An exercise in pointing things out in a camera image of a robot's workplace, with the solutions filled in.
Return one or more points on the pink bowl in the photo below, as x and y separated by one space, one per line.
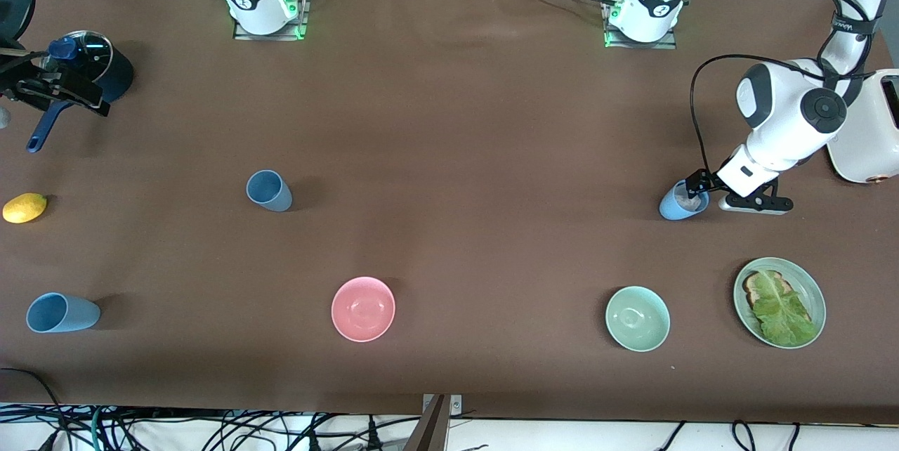
363 309

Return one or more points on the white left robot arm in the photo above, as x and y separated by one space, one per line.
786 107

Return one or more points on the green lettuce leaf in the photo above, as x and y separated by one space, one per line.
783 314

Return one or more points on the yellow lemon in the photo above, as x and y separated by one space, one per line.
24 208

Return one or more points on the mint green bowl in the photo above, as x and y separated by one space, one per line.
638 319

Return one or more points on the toast slice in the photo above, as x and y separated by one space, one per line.
755 286

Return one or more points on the glass lid with blue knob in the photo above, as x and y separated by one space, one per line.
91 50

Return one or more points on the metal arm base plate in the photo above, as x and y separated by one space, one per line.
642 45
300 12

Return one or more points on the crumpled white paper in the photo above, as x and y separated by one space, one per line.
693 205

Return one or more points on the green plate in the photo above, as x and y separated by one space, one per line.
813 296

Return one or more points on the brown bar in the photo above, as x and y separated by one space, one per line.
430 430

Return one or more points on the grey table edge bracket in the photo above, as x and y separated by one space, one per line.
456 404

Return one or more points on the light blue cup with paper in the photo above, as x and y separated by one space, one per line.
671 208

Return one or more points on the white toaster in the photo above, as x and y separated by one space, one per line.
867 149

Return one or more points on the dark blue saucepan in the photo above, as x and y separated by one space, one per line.
121 75

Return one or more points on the dark blue cup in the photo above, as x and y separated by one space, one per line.
270 192

